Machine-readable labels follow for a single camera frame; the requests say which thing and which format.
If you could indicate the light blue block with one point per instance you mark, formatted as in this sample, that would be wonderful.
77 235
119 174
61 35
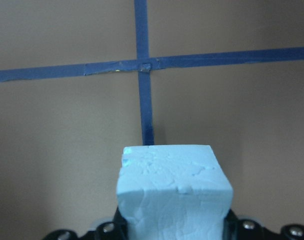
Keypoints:
173 192

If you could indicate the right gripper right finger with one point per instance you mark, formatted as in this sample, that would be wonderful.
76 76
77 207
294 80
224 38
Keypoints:
243 228

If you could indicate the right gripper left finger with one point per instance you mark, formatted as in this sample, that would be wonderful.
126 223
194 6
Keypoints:
113 229

